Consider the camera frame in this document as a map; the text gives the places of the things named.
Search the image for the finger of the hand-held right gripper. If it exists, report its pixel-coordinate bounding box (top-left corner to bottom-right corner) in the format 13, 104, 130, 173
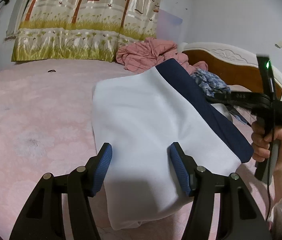
206, 97, 256, 112
212, 92, 265, 102

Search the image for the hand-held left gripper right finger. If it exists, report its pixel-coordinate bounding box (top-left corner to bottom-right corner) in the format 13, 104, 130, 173
169, 142, 272, 240

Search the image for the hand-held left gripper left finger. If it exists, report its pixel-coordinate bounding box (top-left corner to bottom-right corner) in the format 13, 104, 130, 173
9, 142, 113, 240

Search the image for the white and navy jacket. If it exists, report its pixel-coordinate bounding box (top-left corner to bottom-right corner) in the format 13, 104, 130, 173
91, 58, 254, 231

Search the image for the person's right hand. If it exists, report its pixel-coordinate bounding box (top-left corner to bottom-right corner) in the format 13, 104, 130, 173
251, 120, 282, 173

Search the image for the pink pillow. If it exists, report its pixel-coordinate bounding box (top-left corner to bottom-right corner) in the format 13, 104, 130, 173
227, 84, 254, 126

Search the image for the blue plaid garment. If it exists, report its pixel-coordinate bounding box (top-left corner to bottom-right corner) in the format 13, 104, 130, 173
190, 69, 231, 98

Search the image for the white and wooden headboard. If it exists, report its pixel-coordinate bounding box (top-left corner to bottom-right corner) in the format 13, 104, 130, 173
181, 42, 282, 110

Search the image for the bed with pink sheet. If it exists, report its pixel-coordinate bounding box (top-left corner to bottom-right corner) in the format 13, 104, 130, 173
0, 59, 281, 240

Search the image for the pink quilt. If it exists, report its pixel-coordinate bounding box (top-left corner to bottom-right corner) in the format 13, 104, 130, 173
116, 37, 209, 74

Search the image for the tree print curtain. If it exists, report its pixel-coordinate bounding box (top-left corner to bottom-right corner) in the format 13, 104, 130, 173
11, 0, 165, 63

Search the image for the black cable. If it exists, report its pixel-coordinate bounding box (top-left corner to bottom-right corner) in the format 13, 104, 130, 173
265, 79, 277, 222

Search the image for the white window frame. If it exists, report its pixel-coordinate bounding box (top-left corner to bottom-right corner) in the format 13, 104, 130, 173
5, 0, 35, 40

